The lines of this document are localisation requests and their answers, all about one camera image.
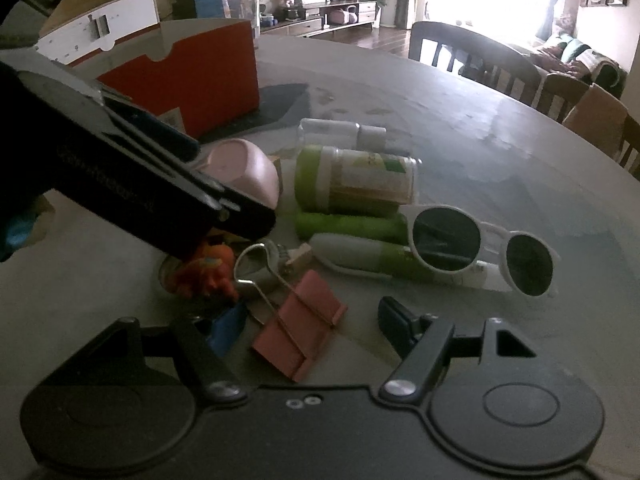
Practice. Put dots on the pink bowl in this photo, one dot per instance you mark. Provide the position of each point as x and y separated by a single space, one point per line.
245 170

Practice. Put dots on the orange toy figure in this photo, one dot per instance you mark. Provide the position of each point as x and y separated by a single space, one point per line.
207 272

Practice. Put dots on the wooden tv cabinet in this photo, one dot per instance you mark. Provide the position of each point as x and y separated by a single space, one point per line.
320 17

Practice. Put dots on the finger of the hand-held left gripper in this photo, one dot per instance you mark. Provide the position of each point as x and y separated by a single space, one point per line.
167 134
242 217

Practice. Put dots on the green lid jar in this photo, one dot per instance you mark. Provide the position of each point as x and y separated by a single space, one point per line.
350 177

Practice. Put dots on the dark wooden chair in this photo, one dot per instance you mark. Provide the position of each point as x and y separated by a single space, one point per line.
465 55

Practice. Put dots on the white cabinet board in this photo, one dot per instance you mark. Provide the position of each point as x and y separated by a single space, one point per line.
100 27

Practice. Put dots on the orange cardboard box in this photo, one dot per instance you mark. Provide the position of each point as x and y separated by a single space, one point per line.
210 75

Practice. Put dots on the white and green tube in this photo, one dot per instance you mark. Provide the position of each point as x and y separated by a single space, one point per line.
360 252

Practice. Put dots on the clear bottle with white cap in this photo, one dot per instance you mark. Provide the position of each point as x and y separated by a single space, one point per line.
330 132

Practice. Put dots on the wooden chair with beige cloth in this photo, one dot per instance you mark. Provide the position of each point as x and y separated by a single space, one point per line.
595 110

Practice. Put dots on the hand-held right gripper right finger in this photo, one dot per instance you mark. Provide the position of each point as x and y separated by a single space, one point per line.
395 322

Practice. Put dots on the small wooden clip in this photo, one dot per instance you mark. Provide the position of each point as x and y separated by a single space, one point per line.
299 256

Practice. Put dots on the sofa with blankets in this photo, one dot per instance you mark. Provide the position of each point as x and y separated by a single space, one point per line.
575 57

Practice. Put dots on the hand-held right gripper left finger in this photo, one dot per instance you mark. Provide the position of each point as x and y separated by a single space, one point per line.
226 331

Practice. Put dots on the blue box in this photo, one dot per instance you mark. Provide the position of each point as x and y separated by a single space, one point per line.
209 1

